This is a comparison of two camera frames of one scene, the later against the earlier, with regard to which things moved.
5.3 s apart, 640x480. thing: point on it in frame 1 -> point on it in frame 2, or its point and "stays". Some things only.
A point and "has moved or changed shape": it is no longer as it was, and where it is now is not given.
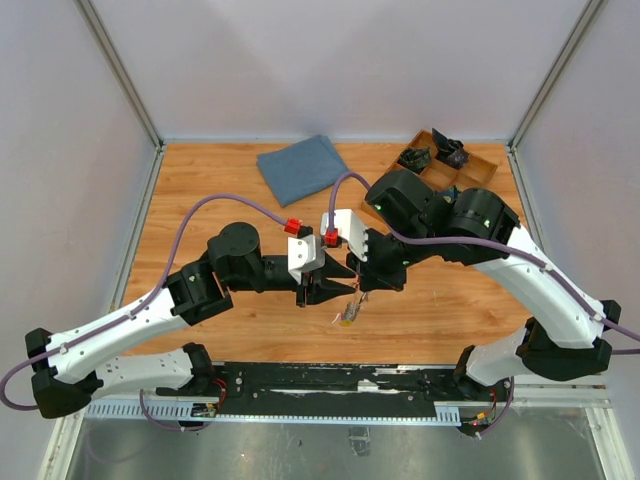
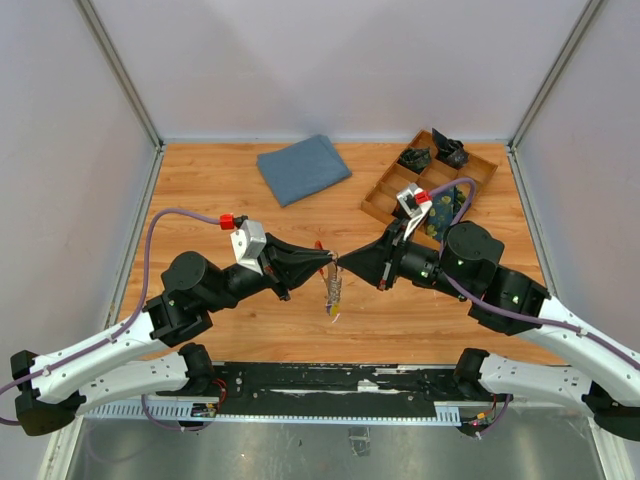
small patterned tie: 352,309 has moved or changed shape
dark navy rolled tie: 450,152 stays
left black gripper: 321,288 -> 288,266
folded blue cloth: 299,171 stays
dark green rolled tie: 415,159 stays
